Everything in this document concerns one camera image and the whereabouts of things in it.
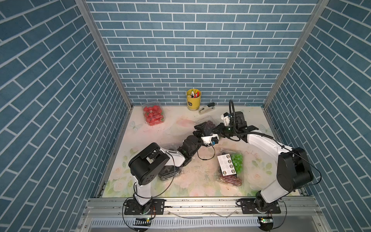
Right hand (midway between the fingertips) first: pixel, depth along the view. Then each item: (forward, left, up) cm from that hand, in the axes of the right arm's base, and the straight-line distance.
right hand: (213, 131), depth 87 cm
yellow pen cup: (+30, +14, -1) cm, 33 cm away
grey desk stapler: (+31, +2, -11) cm, 33 cm away
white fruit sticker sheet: (-18, -8, -6) cm, 21 cm away
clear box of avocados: (-24, +24, -9) cm, 35 cm away
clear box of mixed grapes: (-24, -13, -11) cm, 30 cm away
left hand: (0, +2, +3) cm, 3 cm away
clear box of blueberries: (+11, +1, -7) cm, 13 cm away
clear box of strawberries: (+19, +44, -9) cm, 49 cm away
